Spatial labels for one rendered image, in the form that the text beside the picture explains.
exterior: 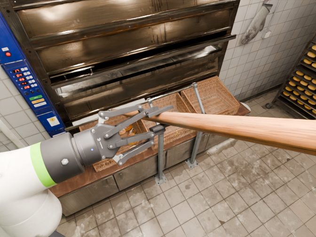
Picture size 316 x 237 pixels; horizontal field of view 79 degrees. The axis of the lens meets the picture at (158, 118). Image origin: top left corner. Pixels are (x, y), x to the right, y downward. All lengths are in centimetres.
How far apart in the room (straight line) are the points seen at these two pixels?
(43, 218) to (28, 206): 5
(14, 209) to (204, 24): 199
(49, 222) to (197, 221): 202
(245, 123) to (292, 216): 260
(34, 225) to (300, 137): 48
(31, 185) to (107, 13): 138
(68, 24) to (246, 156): 254
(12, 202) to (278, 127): 43
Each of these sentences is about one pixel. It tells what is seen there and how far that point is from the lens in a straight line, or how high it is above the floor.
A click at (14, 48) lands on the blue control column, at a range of 163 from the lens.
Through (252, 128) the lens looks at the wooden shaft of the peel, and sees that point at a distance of 23.
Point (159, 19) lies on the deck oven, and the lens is 182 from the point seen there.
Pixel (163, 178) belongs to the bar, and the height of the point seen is 1.
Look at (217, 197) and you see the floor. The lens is 255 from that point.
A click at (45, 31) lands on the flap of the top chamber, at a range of 159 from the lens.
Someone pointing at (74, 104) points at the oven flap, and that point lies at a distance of 197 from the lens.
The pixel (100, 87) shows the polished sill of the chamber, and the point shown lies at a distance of 189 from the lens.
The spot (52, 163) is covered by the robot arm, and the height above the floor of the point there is 199.
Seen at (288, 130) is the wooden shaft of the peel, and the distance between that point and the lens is 21.
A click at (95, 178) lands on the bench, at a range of 199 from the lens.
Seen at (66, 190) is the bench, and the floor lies 58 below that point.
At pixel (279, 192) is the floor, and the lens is 287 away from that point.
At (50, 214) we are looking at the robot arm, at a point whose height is 187.
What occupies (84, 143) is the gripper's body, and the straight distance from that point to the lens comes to 41.
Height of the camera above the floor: 231
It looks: 48 degrees down
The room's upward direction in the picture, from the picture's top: straight up
